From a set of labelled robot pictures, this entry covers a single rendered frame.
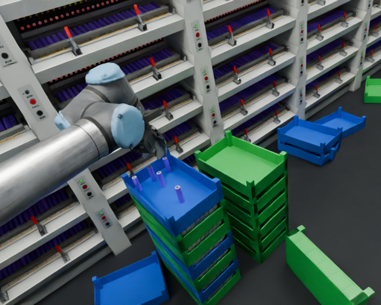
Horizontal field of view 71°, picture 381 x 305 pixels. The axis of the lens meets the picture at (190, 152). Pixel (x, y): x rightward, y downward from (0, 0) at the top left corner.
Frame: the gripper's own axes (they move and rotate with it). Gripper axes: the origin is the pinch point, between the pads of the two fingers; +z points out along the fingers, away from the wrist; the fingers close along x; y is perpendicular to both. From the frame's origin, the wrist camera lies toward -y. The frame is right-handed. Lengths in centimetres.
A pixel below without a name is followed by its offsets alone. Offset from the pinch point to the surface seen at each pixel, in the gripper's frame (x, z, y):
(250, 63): 17, 22, -80
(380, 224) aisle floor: 78, 64, -14
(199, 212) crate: 19.6, 3.9, 18.8
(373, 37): 88, 71, -170
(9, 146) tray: -45, -19, 15
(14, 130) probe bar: -46, -21, 9
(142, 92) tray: -16.0, -6.3, -25.7
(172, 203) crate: 8.4, 6.2, 16.1
